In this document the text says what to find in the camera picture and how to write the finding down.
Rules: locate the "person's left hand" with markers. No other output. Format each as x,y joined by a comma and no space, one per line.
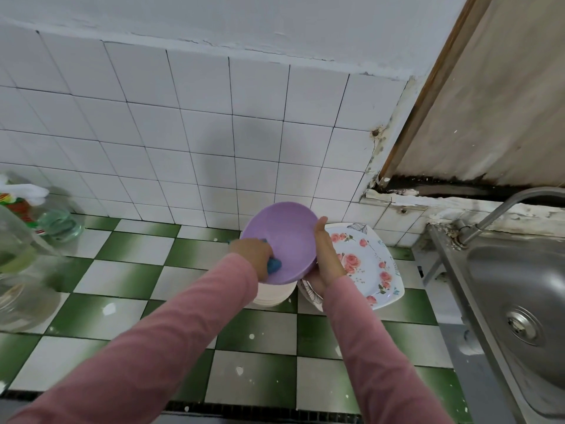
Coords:
252,256

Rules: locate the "person's right hand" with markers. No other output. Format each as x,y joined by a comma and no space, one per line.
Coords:
325,260

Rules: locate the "blue cleaning cloth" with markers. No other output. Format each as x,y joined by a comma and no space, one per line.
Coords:
275,266

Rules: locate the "purple plastic bowl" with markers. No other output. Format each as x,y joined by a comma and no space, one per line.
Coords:
282,238

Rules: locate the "stack of floral plates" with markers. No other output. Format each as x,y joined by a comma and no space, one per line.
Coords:
366,260

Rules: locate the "stack of cream bowls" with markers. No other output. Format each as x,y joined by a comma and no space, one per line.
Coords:
275,294

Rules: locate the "person's right forearm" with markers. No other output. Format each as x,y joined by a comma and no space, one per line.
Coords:
380,357

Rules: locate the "person's left forearm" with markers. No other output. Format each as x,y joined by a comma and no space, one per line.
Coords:
132,357

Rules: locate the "green checkered tile countertop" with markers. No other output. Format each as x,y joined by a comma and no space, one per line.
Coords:
115,269

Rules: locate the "chrome faucet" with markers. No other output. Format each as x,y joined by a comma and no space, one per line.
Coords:
503,205

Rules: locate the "clear bottle with green liquid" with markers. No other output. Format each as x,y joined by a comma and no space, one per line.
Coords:
60,223

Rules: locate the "stainless steel sink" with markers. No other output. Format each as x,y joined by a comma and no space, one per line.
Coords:
521,304

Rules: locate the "large clear plastic bottle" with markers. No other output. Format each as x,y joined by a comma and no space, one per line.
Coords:
22,287

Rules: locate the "weathered wooden board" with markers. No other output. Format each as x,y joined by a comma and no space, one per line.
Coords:
494,84

